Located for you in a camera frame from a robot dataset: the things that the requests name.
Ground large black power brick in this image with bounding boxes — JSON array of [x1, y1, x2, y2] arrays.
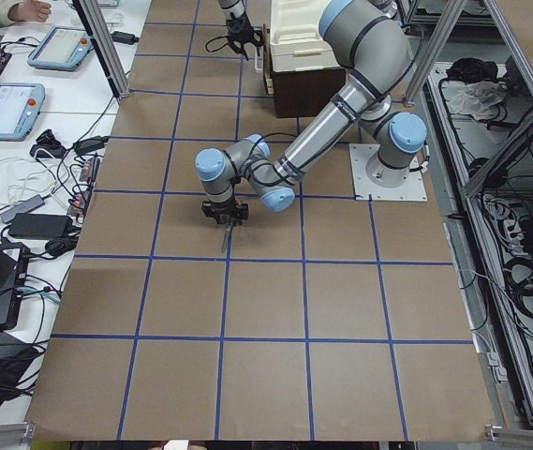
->
[[7, 213, 73, 240]]

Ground person's hand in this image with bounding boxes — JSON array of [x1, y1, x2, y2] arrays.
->
[[7, 0, 52, 23]]

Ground teach pendant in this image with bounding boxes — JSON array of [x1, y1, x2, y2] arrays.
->
[[27, 26, 92, 71], [0, 82, 45, 142]]

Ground cream plastic tray box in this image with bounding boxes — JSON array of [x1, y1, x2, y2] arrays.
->
[[270, 0, 340, 72]]

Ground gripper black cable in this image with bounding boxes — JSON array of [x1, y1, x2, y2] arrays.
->
[[204, 32, 234, 53]]

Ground white crumpled cloth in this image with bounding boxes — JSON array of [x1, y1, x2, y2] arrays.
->
[[448, 81, 507, 121]]

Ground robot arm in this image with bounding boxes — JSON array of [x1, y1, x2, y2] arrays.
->
[[218, 0, 263, 60], [195, 1, 427, 226]]

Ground grey orange scissors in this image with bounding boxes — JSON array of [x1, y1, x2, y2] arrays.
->
[[221, 221, 234, 254]]

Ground aluminium frame post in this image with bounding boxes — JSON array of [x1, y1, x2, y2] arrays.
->
[[72, 0, 130, 100]]

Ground black power adapter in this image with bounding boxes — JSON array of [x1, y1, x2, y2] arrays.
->
[[111, 31, 139, 45]]

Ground lower teach pendant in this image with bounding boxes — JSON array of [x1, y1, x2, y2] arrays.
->
[[0, 82, 45, 142]]

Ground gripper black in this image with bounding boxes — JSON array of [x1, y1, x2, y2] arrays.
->
[[226, 16, 262, 60], [201, 200, 249, 227]]

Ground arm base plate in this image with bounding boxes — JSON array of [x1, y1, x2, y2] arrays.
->
[[349, 143, 428, 203]]

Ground upper teach pendant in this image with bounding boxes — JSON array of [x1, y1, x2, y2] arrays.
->
[[27, 26, 92, 71]]

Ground dark wooden drawer cabinet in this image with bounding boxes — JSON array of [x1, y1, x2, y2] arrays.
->
[[262, 24, 346, 118]]

